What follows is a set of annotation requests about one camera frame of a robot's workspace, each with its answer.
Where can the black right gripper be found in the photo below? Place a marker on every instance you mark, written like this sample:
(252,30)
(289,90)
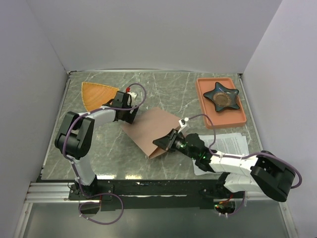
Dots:
(167,142)

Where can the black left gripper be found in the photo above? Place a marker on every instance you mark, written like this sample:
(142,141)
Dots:
(129,118)

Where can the pink file folder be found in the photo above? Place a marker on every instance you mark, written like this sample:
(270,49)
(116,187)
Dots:
(149,126)

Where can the printed paper sheets stack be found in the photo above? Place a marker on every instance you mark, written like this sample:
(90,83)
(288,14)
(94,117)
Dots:
(232,143)

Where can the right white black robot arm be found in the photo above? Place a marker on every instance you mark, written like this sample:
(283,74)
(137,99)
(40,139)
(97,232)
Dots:
(261,172)

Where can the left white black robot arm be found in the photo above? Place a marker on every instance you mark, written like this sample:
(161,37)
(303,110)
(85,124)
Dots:
(75,134)

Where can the dark star-shaped dish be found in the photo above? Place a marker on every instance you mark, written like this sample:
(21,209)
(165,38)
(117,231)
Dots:
(223,97)

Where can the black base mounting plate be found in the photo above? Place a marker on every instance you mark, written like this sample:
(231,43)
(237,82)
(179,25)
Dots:
(148,194)

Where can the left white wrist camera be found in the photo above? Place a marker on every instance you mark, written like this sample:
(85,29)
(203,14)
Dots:
(131,93)

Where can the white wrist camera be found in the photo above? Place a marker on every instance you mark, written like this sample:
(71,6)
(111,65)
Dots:
(183,125)
(131,93)

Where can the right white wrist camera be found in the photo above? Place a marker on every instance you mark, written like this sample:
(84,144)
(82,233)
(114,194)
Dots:
(183,125)

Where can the aluminium frame rail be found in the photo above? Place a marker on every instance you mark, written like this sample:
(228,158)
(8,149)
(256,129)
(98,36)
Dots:
(56,192)

